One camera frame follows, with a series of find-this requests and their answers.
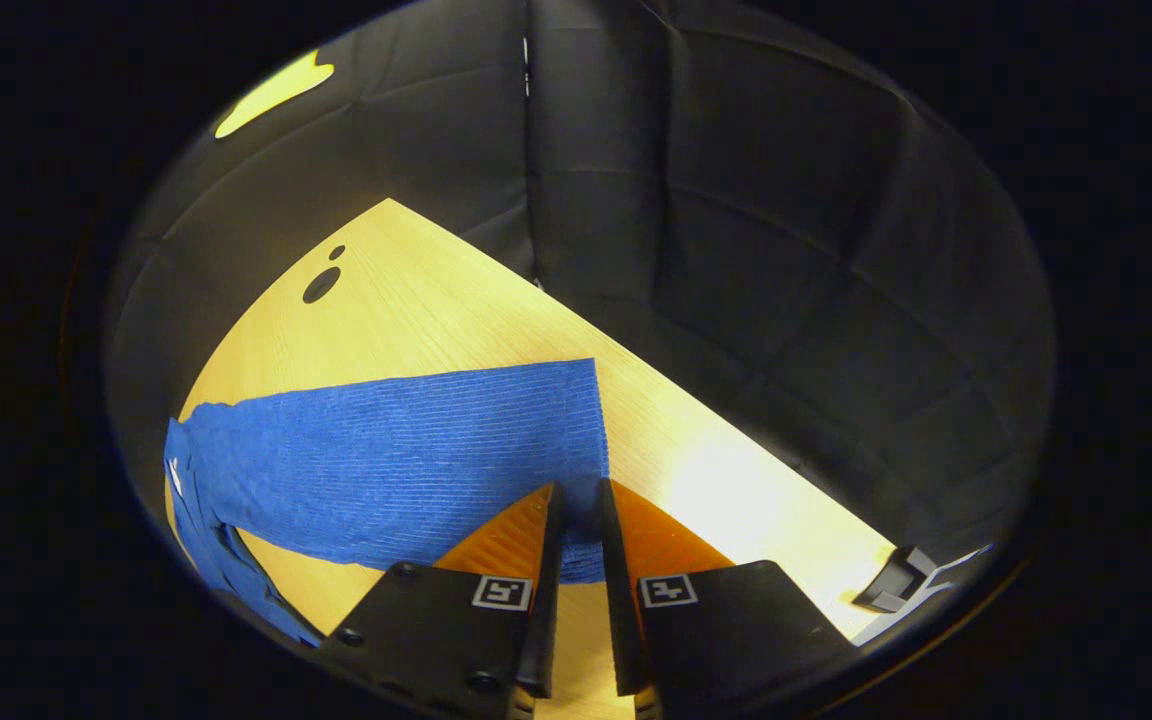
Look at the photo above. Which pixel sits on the blue knitted cardigan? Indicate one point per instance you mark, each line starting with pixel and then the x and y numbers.
pixel 386 460

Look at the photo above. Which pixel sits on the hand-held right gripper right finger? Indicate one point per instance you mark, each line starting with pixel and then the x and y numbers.
pixel 621 620

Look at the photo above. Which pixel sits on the small black bracket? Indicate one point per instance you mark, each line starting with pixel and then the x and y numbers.
pixel 891 585

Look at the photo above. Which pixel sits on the black backdrop cloth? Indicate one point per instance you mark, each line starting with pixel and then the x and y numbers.
pixel 736 250

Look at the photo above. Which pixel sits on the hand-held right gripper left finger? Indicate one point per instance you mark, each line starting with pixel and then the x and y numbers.
pixel 548 600

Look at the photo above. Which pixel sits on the pale grey strip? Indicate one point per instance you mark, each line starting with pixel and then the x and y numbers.
pixel 951 573

